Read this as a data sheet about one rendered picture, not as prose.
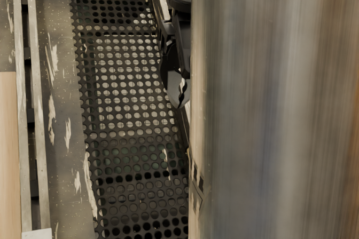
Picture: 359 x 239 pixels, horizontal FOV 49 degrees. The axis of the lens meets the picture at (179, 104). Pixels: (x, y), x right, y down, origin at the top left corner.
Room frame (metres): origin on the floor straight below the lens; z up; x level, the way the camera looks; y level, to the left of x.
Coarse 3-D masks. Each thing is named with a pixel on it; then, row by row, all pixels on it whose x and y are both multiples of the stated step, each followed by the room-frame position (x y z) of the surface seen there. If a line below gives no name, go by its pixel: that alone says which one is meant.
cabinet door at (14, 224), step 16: (0, 80) 1.04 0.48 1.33; (0, 96) 1.01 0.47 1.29; (16, 96) 1.03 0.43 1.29; (0, 112) 0.99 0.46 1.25; (16, 112) 1.00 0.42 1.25; (0, 128) 0.96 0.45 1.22; (16, 128) 0.97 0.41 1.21; (0, 144) 0.94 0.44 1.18; (16, 144) 0.95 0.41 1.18; (0, 160) 0.92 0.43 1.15; (16, 160) 0.93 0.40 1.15; (0, 176) 0.89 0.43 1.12; (16, 176) 0.90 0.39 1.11; (0, 192) 0.87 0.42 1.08; (16, 192) 0.88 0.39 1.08; (0, 208) 0.85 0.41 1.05; (16, 208) 0.86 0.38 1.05; (0, 224) 0.83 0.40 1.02; (16, 224) 0.84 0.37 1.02
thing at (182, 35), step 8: (176, 16) 0.64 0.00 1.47; (184, 16) 0.65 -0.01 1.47; (176, 24) 0.64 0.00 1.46; (184, 24) 0.64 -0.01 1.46; (176, 32) 0.64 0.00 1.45; (184, 32) 0.63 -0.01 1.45; (176, 40) 0.64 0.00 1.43; (184, 40) 0.62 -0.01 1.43; (184, 48) 0.61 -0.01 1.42; (184, 56) 0.60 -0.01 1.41; (184, 64) 0.59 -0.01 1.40; (184, 72) 0.60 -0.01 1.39
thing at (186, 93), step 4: (184, 80) 0.75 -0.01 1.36; (188, 80) 0.70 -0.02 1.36; (184, 84) 0.72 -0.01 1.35; (188, 84) 0.70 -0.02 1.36; (184, 88) 0.71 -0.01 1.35; (188, 88) 0.71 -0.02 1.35; (184, 92) 0.71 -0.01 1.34; (188, 92) 0.71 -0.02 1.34; (184, 96) 0.71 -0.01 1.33; (188, 96) 0.71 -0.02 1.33; (180, 100) 0.72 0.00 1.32; (184, 100) 0.72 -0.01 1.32; (188, 100) 0.72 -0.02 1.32; (180, 104) 0.72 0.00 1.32; (184, 104) 0.73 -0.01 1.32
